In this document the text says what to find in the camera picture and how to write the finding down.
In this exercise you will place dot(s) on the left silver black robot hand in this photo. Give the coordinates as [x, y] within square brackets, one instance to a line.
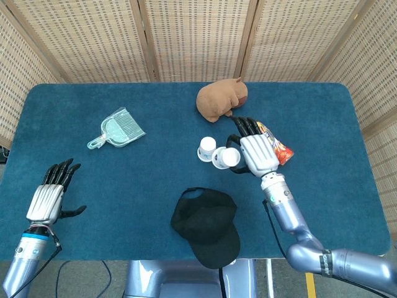
[46, 201]

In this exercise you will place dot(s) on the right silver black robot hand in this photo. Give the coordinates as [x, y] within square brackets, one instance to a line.
[259, 153]

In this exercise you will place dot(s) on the white paper cup blue flower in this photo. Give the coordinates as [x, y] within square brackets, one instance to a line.
[229, 156]

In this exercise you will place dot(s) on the white paper cup printed text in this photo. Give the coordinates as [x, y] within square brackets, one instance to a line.
[207, 146]

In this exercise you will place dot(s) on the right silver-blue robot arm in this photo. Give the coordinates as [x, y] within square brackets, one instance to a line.
[285, 211]

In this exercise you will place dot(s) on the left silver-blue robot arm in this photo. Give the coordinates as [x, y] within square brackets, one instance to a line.
[28, 254]

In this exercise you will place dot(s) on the orange drink plastic bottle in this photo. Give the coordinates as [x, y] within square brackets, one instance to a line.
[280, 150]

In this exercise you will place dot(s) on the brown capybara plush toy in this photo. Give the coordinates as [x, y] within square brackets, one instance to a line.
[217, 96]

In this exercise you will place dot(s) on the black baseball cap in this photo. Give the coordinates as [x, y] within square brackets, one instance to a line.
[204, 220]

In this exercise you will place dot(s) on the blue carpet table cover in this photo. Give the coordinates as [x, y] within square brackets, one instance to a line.
[139, 174]

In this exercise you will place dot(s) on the green dustpan in plastic bag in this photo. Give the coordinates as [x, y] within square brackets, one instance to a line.
[118, 130]

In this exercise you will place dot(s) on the woven bamboo screen panel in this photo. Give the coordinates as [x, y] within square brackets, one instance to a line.
[18, 77]
[87, 40]
[198, 40]
[294, 40]
[372, 77]

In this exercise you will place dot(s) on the silver-blue robot torso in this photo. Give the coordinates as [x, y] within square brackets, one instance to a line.
[173, 279]

